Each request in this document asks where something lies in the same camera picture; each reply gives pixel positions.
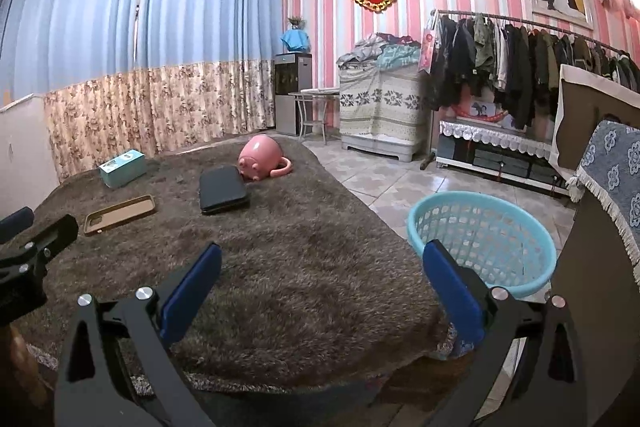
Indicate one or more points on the brown wooden chair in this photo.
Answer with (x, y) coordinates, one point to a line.
(595, 267)

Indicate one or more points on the pink printed box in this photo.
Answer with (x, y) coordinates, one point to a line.
(482, 112)

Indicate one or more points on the small metal table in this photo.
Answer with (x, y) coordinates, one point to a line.
(320, 93)

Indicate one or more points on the pink piggy bank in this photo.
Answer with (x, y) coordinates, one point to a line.
(260, 157)

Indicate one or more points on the grey water dispenser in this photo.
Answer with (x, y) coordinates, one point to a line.
(290, 107)

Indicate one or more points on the white cabinet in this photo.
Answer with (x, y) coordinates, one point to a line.
(25, 157)

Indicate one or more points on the grey plastic cabinet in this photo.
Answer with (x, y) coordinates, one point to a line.
(380, 147)

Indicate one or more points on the row of hanging clothes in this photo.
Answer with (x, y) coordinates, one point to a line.
(515, 62)

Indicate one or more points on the wooden table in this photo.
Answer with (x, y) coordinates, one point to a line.
(410, 382)

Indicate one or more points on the pile of clothes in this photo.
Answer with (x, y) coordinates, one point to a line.
(370, 52)

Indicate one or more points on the blue floral curtain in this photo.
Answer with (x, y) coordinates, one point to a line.
(175, 22)

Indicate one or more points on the wooden chair back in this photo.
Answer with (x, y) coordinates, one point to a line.
(580, 122)

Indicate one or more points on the person's left forearm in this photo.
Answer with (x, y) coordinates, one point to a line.
(22, 377)

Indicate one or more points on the black flat case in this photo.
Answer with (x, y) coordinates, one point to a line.
(222, 189)

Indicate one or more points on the small potted plant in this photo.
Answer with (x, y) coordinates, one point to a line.
(296, 23)

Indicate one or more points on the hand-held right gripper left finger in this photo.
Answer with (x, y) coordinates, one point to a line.
(192, 292)

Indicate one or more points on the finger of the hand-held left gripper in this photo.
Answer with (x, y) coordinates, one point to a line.
(15, 224)
(50, 237)

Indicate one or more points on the teal cardboard box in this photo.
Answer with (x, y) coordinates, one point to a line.
(122, 169)

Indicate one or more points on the pink gift bag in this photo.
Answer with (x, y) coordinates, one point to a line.
(428, 49)

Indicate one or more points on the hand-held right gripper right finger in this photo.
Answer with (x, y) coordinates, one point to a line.
(452, 294)

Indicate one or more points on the low television cabinet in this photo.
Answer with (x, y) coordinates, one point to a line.
(490, 162)

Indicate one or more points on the blue patterned fringed cloth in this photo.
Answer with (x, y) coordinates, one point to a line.
(615, 167)

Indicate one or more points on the brown shaggy rug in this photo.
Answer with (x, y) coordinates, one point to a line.
(300, 267)

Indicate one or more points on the tan phone case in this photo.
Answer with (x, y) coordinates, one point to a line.
(120, 216)

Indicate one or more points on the patterned cover cloth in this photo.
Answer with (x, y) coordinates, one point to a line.
(380, 102)

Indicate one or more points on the metal clothes rack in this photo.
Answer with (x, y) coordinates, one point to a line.
(500, 18)

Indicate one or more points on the light blue plastic basket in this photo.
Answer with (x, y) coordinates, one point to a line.
(480, 227)

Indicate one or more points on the white lace cloth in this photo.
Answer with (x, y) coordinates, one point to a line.
(490, 134)

